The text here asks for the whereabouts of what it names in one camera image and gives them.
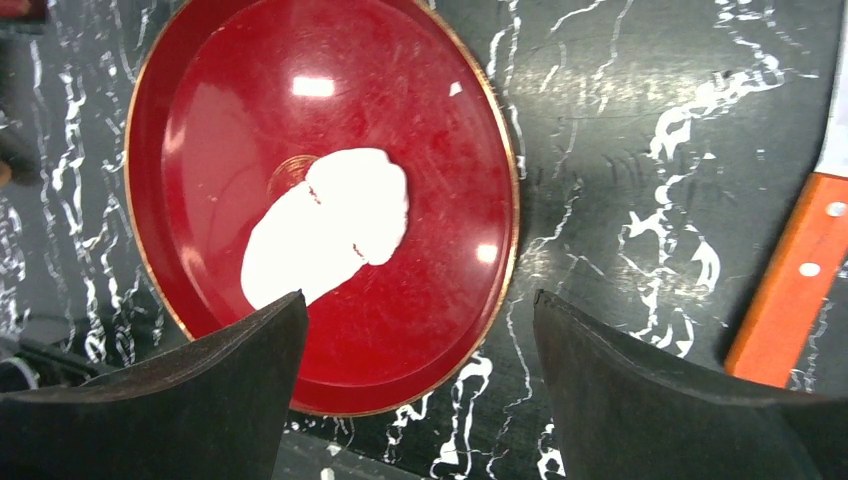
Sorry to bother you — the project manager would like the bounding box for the white dough ball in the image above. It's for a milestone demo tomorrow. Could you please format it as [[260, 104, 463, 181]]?
[[240, 148, 409, 309]]

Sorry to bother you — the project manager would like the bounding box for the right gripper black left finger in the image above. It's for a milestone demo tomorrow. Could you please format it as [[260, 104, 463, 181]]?
[[1, 292, 309, 479]]

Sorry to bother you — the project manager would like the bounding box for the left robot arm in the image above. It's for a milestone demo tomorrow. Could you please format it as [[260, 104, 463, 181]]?
[[1, 317, 117, 393]]

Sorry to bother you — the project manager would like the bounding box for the round red tray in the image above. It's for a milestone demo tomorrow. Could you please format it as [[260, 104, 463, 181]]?
[[125, 1, 520, 416]]

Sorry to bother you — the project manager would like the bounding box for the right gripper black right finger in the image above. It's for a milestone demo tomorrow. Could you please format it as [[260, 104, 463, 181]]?
[[533, 290, 847, 479]]

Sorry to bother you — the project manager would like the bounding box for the wooden dough roller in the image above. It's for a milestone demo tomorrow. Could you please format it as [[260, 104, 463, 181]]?
[[1, 127, 41, 187]]

